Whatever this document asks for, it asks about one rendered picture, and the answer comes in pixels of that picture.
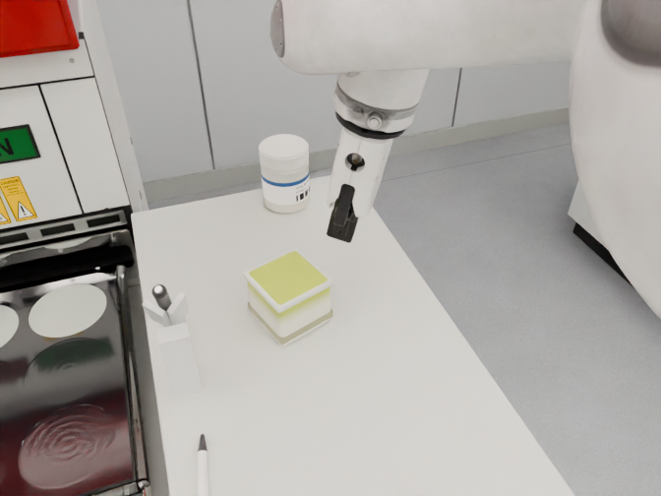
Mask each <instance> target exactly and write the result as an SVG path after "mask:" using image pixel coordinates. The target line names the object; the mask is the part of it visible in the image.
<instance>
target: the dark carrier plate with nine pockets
mask: <svg viewBox="0 0 661 496"><path fill-rule="evenodd" d="M70 284H89V285H93V286H95V287H97V288H99V289H100V290H101V291H102V292H103V293H104V294H105V297H106V307H105V310H104V312H103V314H102V315H101V316H100V318H99V319H98V320H97V321H96V322H95V323H94V324H92V325H91V326H89V327H88V328H86V329H85V330H83V331H81V332H78V333H76V334H73V335H70V336H67V337H61V338H49V337H44V336H41V335H39V334H37V333H36V332H34V331H33V330H32V328H31V327H30V324H29V315H30V310H31V308H32V307H33V305H34V304H35V303H36V302H37V301H38V300H39V299H40V298H41V297H43V296H44V295H45V294H47V293H49V292H50V291H52V290H55V289H57V288H59V287H62V286H66V285H70ZM0 305H4V306H7V307H10V308H11V309H13V310H14V311H15V312H16V313H17V315H18V317H19V326H18V328H17V330H16V332H15V333H14V335H13V336H12V337H11V339H10V340H9V341H8V342H7V343H5V344H4V345H3V346H2V347H0V496H86V495H90V494H92V493H95V492H98V491H102V490H105V489H108V488H111V487H114V486H118V485H121V484H124V483H127V482H131V481H134V471H133V460H132V449H131V439H130V428H129V417H128V407H127V396H126V386H125V375H124V364H123V353H122V342H121V333H120V322H119V311H118V300H117V289H116V280H115V278H113V277H111V276H108V275H105V274H103V273H96V274H91V275H86V276H82V277H77V278H72V279H64V280H59V281H56V282H51V283H46V284H42V285H37V286H33V287H28V288H23V289H19V290H14V291H9V292H5V293H0Z"/></svg>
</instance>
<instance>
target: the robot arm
mask: <svg viewBox="0 0 661 496"><path fill-rule="evenodd" d="M270 38H271V43H272V46H273V49H274V51H275V53H276V55H277V57H278V58H279V60H280V61H281V62H282V63H283V64H284V65H285V66H286V67H287V68H289V69H290V70H292V71H294V72H296V73H299V74H303V75H338V77H337V82H336V87H335V91H334V93H333V107H334V109H335V116H336V118H337V120H338V121H339V123H340V124H341V125H342V130H341V134H340V138H339V143H338V147H337V151H336V155H335V159H334V164H333V168H332V173H331V177H330V186H329V190H328V195H327V205H328V207H329V208H331V207H333V204H334V207H333V210H332V212H331V215H330V223H329V227H328V231H327V236H329V237H332V238H335V239H338V240H341V241H344V242H347V243H350V242H351V241H352V238H353V235H354V232H355V229H356V225H357V222H358V218H362V219H363V218H366V217H367V216H368V215H369V213H370V210H371V208H372V206H373V203H374V200H375V198H376V195H377V192H378V189H379V186H380V183H381V180H382V177H383V174H384V170H385V167H386V163H387V160H388V157H389V153H390V150H391V145H392V141H393V138H396V137H399V136H400V135H401V134H403V133H404V131H405V130H406V128H408V127H409V126H410V125H411V124H412V122H413V119H414V116H415V113H416V110H417V107H418V104H419V101H420V98H421V95H422V92H423V90H424V87H425V83H426V80H427V77H428V74H429V71H430V69H443V68H467V67H491V66H511V65H528V64H541V63H554V62H565V61H571V76H570V99H569V106H570V129H571V146H572V152H573V157H574V162H575V167H576V171H577V175H578V179H579V182H580V186H581V189H582V192H583V196H584V199H585V201H586V204H587V207H588V209H589V211H590V213H591V216H592V218H593V221H594V223H595V225H596V227H597V229H598V231H599V233H600V235H601V237H602V240H603V242H604V243H605V245H606V247H607V248H608V250H609V252H610V253H611V255H612V257H613V258H614V260H615V262H616V263H617V264H618V266H619V267H620V269H621V270H622V271H623V273H624V274H625V276H626V277H627V279H628V280H629V281H630V282H631V284H632V285H633V287H634V288H635V289H636V291H637V292H638V293H639V295H640V296H641V297H642V298H643V300H644V301H645V302H646V303H647V305H648V306H649V307H650V308H651V310H652V311H653V312H654V313H655V314H656V315H657V316H658V317H659V318H660V320H661V0H276V2H275V4H274V6H273V9H272V11H271V17H270Z"/></svg>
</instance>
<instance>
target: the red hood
mask: <svg viewBox="0 0 661 496"><path fill-rule="evenodd" d="M78 47H80V32H79V7H78V0H0V58H5V57H13V56H22V55H30V54H38V53H46V52H55V51H63V50H72V49H78Z"/></svg>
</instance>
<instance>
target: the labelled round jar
mask: <svg viewBox="0 0 661 496"><path fill-rule="evenodd" d="M259 153H260V161H261V162H260V164H261V176H262V186H263V195H264V203H265V205H266V207H267V208H269V209H270V210H272V211H274V212H277V213H282V214H290V213H295V212H298V211H300V210H302V209H304V208H305V207H306V206H307V205H308V204H309V202H310V170H309V146H308V143H307V142H306V141H305V140H304V139H302V138H301V137H298V136H295V135H290V134H280V135H274V136H271V137H268V138H266V139H264V140H263V141H262V142H261V143H260V145H259Z"/></svg>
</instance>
